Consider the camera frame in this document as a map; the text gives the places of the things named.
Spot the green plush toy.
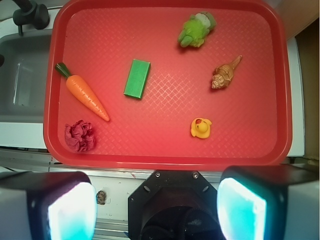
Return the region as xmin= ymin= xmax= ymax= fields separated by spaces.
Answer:
xmin=177 ymin=11 xmax=217 ymax=48

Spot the red plastic tray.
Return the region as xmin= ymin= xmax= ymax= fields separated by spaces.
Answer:
xmin=43 ymin=0 xmax=292 ymax=171

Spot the orange plastic carrot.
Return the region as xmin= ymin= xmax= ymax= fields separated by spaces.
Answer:
xmin=54 ymin=62 xmax=110 ymax=122

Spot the black faucet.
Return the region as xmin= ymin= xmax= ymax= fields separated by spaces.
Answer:
xmin=12 ymin=0 xmax=50 ymax=36

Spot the crumpled red paper ball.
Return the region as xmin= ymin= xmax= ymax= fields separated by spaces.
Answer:
xmin=64 ymin=120 xmax=96 ymax=152

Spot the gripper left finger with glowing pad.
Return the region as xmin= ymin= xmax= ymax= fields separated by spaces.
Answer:
xmin=0 ymin=171 xmax=97 ymax=240

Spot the green rectangular block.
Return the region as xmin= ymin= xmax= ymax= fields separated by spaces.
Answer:
xmin=123 ymin=59 xmax=151 ymax=99

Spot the grey sink basin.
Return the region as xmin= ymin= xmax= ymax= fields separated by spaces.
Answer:
xmin=0 ymin=30 xmax=52 ymax=123

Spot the yellow rubber duck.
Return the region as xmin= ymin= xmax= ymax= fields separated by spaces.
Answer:
xmin=190 ymin=117 xmax=212 ymax=139

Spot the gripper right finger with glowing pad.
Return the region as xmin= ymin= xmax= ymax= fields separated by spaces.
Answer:
xmin=217 ymin=165 xmax=320 ymax=240

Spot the brown spiral shell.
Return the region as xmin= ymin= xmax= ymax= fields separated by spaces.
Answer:
xmin=211 ymin=55 xmax=243 ymax=90

